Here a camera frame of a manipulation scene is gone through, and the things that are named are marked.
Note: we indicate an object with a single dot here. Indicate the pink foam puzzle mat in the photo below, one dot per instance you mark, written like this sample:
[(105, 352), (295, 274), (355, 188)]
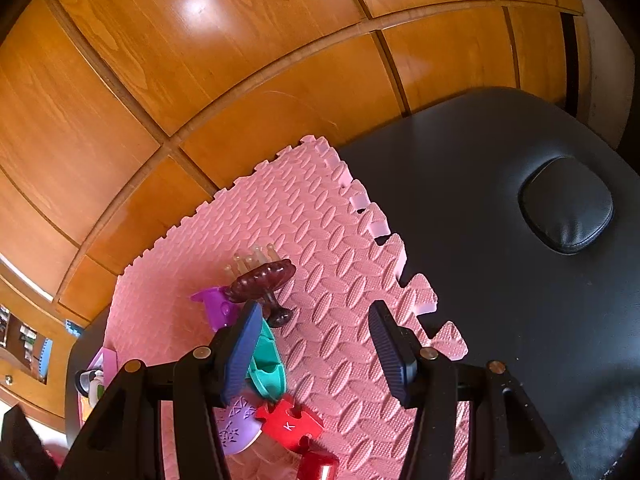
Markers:
[(325, 260)]

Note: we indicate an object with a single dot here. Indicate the wooden wardrobe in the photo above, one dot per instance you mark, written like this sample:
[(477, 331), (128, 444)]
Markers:
[(200, 85)]

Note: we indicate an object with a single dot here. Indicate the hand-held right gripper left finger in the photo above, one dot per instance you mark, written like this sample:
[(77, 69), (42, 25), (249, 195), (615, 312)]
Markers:
[(242, 355)]

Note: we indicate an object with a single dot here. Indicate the red cylinder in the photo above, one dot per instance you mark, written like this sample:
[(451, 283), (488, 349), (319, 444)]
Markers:
[(317, 466)]

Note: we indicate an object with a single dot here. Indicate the black massage table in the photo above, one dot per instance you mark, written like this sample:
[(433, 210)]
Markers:
[(475, 210)]

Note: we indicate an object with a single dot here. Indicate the brown scalp massage brush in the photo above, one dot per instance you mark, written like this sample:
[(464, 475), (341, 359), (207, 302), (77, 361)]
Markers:
[(260, 277)]

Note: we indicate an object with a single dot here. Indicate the blue foam mat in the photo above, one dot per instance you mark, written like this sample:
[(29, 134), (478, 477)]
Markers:
[(74, 330), (46, 357)]

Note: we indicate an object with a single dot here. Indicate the green and white tape dispenser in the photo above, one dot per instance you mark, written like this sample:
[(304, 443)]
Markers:
[(96, 385)]

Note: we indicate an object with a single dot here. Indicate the black face hole cushion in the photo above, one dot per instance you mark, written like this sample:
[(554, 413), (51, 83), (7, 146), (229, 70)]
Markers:
[(565, 205)]

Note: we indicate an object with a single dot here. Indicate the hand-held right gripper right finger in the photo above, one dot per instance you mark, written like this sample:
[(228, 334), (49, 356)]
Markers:
[(392, 355)]

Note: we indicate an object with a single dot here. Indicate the door glass panel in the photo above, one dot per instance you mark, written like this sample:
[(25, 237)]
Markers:
[(25, 340)]

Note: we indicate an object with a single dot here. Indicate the teal plastic toy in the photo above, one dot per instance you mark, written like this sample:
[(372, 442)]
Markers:
[(267, 370)]

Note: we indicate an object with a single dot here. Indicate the lilac oval plastic lid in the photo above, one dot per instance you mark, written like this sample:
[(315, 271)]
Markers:
[(237, 425)]

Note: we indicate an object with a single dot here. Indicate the wooden door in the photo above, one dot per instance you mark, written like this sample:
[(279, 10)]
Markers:
[(20, 400)]

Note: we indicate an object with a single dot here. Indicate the shallow pink box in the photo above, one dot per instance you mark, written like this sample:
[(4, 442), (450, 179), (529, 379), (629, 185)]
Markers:
[(106, 360)]

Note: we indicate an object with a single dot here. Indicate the red foam puzzle piece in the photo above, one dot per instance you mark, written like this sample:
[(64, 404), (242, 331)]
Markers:
[(287, 422)]

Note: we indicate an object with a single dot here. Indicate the purple plastic cup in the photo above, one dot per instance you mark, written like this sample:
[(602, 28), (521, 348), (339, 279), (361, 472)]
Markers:
[(217, 305)]

